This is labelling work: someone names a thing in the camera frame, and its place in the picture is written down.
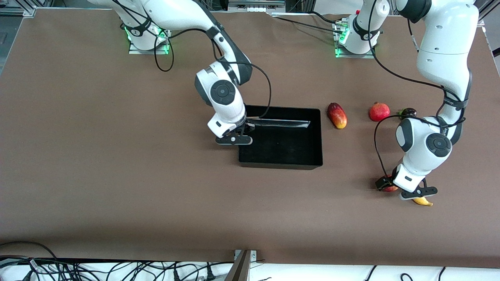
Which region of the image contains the metal rail with white connectors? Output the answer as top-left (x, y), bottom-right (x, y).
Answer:
top-left (228, 0), bottom-right (286, 13)

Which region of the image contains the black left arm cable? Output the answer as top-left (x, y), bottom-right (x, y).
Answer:
top-left (367, 0), bottom-right (469, 180)

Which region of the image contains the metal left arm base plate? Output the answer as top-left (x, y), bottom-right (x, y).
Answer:
top-left (332, 18), bottom-right (377, 59)

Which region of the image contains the aluminium frame profile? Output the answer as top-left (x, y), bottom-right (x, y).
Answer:
top-left (477, 0), bottom-right (500, 28)
top-left (0, 5), bottom-right (38, 18)

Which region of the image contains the brown table cover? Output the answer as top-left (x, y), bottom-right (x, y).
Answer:
top-left (0, 8), bottom-right (500, 270)

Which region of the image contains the red yellow mango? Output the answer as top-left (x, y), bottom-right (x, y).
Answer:
top-left (327, 102), bottom-right (348, 130)

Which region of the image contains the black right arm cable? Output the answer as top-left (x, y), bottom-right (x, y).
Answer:
top-left (111, 0), bottom-right (272, 119)

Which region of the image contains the red pomegranate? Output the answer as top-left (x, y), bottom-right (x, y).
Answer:
top-left (369, 102), bottom-right (391, 122)

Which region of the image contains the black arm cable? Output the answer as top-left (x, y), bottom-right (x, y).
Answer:
top-left (111, 0), bottom-right (272, 119)
top-left (367, 0), bottom-right (469, 180)

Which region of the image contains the black rectangular plastic box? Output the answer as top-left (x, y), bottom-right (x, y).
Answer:
top-left (238, 105), bottom-right (323, 170)

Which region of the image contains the dark metal post with bracket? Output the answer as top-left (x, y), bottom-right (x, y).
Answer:
top-left (225, 249), bottom-right (258, 281)

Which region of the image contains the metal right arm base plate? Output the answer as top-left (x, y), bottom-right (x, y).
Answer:
top-left (128, 23), bottom-right (171, 55)

